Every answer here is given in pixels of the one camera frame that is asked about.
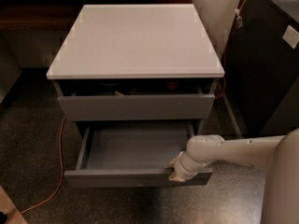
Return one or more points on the grey top drawer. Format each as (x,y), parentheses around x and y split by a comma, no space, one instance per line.
(137,107)

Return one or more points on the black cabinet on right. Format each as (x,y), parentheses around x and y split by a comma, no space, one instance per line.
(261,69)

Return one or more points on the grey drawer cabinet white top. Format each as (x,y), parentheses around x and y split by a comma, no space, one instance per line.
(134,50)

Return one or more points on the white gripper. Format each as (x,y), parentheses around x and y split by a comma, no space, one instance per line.
(179,166)

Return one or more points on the light wooden board corner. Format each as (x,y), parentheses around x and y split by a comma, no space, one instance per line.
(8,208)

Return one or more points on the white label on cabinet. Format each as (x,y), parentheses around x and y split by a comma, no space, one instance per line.
(291,36)

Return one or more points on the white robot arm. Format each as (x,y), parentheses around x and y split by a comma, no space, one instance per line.
(277,155)

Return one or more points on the brown round object in drawer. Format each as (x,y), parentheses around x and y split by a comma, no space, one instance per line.
(172,85)

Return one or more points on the grey drawer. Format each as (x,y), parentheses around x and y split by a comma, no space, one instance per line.
(118,154)
(137,107)

